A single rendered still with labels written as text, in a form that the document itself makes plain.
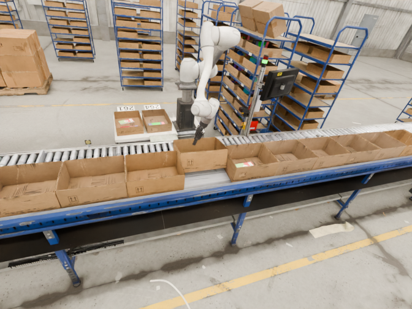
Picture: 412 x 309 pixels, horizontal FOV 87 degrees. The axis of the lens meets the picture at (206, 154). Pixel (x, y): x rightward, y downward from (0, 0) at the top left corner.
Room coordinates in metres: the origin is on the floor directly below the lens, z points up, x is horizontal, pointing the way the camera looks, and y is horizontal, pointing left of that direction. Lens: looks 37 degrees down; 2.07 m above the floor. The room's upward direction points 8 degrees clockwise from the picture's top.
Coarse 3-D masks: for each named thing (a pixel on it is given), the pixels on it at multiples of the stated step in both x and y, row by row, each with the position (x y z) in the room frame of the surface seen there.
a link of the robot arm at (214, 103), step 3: (210, 99) 1.64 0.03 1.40; (213, 99) 1.63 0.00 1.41; (216, 99) 1.66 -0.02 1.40; (210, 102) 1.62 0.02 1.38; (213, 102) 1.61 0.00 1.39; (216, 102) 1.62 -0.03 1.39; (210, 105) 1.58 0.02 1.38; (213, 105) 1.61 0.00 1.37; (216, 105) 1.61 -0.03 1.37; (213, 108) 1.59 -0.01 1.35; (216, 108) 1.61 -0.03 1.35; (213, 111) 1.59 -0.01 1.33; (216, 111) 1.63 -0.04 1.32; (210, 114) 1.56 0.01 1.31; (213, 114) 1.60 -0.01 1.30; (207, 117) 1.60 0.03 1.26; (210, 117) 1.60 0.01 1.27
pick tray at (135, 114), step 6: (114, 114) 2.16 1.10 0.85; (120, 114) 2.25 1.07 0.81; (126, 114) 2.28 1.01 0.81; (132, 114) 2.31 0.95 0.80; (138, 114) 2.34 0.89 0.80; (120, 120) 2.20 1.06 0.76; (138, 120) 2.26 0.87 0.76; (120, 126) 2.06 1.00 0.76; (138, 126) 1.98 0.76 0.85; (120, 132) 1.89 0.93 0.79; (126, 132) 1.92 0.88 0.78; (132, 132) 1.95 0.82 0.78; (138, 132) 1.97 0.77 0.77
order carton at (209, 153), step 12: (180, 144) 1.55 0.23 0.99; (192, 144) 1.59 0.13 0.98; (204, 144) 1.63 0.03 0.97; (216, 144) 1.63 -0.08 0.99; (180, 156) 1.27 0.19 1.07; (192, 156) 1.30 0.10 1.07; (204, 156) 1.34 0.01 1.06; (216, 156) 1.37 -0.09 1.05; (192, 168) 1.28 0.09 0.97; (204, 168) 1.32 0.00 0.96; (216, 168) 1.36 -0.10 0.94
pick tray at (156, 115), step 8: (144, 112) 2.37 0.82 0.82; (152, 112) 2.41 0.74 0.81; (160, 112) 2.45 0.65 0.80; (144, 120) 2.16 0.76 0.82; (152, 120) 2.30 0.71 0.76; (160, 120) 2.33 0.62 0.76; (168, 120) 2.29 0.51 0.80; (152, 128) 2.04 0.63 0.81; (160, 128) 2.08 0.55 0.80; (168, 128) 2.12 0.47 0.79
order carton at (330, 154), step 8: (328, 136) 1.99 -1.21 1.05; (304, 144) 1.88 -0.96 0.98; (312, 144) 1.92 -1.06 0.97; (320, 144) 1.97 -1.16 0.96; (328, 144) 1.95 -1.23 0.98; (336, 144) 1.88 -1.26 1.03; (320, 152) 1.92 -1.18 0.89; (328, 152) 1.91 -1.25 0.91; (336, 152) 1.84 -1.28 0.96; (344, 152) 1.78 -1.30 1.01; (320, 160) 1.59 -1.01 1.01; (328, 160) 1.63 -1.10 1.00; (336, 160) 1.67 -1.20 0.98; (344, 160) 1.71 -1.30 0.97; (312, 168) 1.58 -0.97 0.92; (320, 168) 1.61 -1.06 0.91
